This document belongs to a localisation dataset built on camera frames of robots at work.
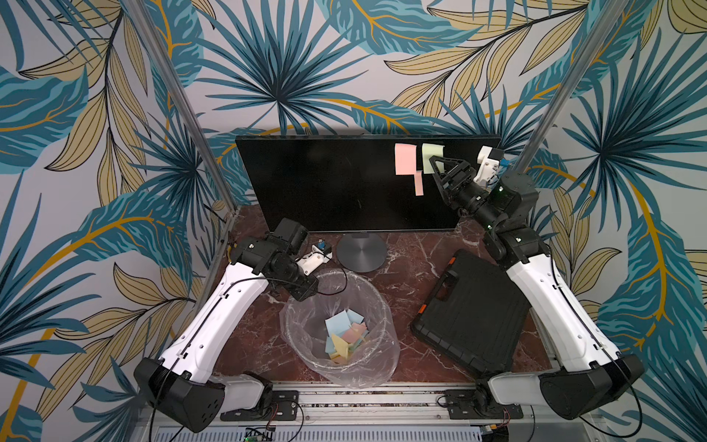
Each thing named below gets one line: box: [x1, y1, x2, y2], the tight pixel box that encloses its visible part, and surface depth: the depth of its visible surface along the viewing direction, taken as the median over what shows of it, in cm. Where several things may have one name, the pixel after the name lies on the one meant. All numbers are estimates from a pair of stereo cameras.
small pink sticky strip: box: [414, 170, 424, 197], surface depth 71 cm
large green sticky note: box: [421, 142, 445, 175], surface depth 65 cm
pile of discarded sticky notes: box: [324, 308, 370, 365], surface depth 79 cm
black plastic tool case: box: [410, 249, 532, 378], surface depth 81 cm
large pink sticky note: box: [394, 142, 418, 175], surface depth 65 cm
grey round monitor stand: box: [336, 232, 388, 274], surface depth 108 cm
